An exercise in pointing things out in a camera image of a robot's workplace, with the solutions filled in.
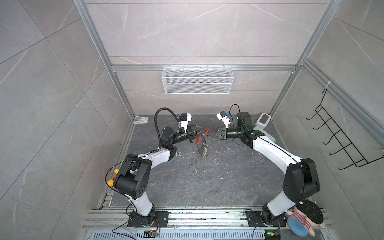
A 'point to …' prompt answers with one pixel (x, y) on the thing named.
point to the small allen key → (179, 155)
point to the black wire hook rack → (348, 147)
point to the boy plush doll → (305, 215)
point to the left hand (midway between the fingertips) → (205, 126)
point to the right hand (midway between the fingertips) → (209, 133)
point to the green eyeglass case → (267, 134)
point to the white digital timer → (263, 120)
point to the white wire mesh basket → (197, 80)
